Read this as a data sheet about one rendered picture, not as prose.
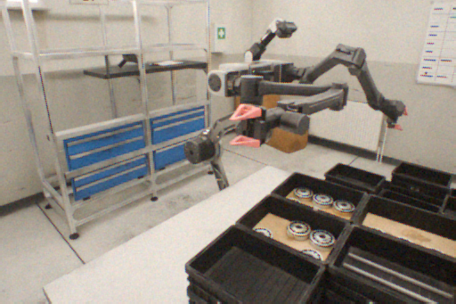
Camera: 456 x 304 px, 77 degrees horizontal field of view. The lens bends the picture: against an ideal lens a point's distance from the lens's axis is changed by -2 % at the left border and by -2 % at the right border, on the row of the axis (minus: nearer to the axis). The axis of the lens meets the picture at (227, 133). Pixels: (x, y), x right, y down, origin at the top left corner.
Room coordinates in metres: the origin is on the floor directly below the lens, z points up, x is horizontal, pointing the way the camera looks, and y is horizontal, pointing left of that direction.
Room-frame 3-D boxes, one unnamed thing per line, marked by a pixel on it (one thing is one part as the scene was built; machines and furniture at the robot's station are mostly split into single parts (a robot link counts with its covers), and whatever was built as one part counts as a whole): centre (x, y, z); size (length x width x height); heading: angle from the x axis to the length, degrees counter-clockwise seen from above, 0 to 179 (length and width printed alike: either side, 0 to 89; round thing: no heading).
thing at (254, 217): (1.04, -0.27, 0.87); 0.40 x 0.30 x 0.11; 53
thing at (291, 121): (0.81, -0.19, 1.45); 0.12 x 0.11 x 0.09; 136
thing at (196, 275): (0.80, -0.09, 0.92); 0.40 x 0.30 x 0.02; 53
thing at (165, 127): (2.99, 0.50, 0.60); 0.72 x 0.03 x 0.56; 137
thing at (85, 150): (2.40, 1.05, 0.60); 0.72 x 0.03 x 0.56; 137
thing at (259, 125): (0.72, -0.04, 1.44); 0.09 x 0.07 x 0.07; 136
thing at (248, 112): (0.72, -0.04, 1.47); 0.09 x 0.07 x 0.07; 136
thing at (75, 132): (2.72, 0.80, 0.91); 1.70 x 0.10 x 0.05; 137
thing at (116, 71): (3.03, 0.77, 1.32); 1.20 x 0.45 x 0.06; 137
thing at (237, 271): (0.80, -0.09, 0.87); 0.40 x 0.30 x 0.11; 53
